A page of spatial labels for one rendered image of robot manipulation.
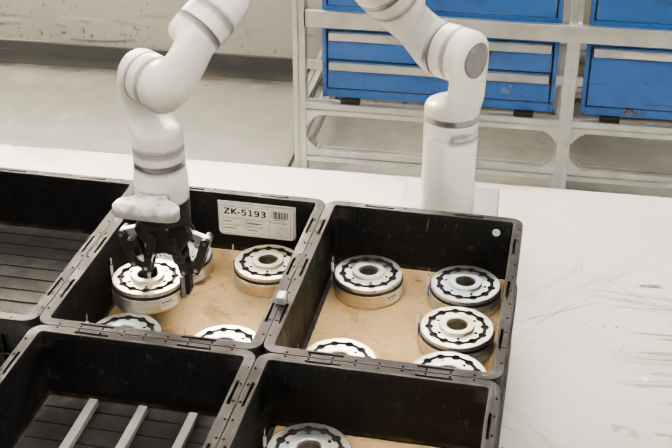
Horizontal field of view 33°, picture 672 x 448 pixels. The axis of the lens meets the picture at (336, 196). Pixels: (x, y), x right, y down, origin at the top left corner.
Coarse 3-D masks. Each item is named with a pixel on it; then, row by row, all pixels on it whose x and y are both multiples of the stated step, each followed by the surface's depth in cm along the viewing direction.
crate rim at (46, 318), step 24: (192, 192) 179; (216, 192) 178; (240, 192) 178; (312, 216) 172; (288, 264) 160; (72, 288) 155; (48, 312) 149; (144, 336) 145; (168, 336) 145; (192, 336) 145; (264, 336) 145
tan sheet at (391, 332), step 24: (408, 288) 172; (336, 312) 167; (360, 312) 167; (384, 312) 167; (408, 312) 167; (312, 336) 162; (336, 336) 162; (360, 336) 162; (384, 336) 162; (408, 336) 162; (408, 360) 157
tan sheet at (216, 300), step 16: (224, 256) 181; (224, 272) 176; (208, 288) 173; (224, 288) 173; (192, 304) 169; (208, 304) 169; (224, 304) 169; (240, 304) 169; (256, 304) 169; (160, 320) 165; (176, 320) 165; (192, 320) 165; (208, 320) 165; (224, 320) 165; (240, 320) 165; (256, 320) 165
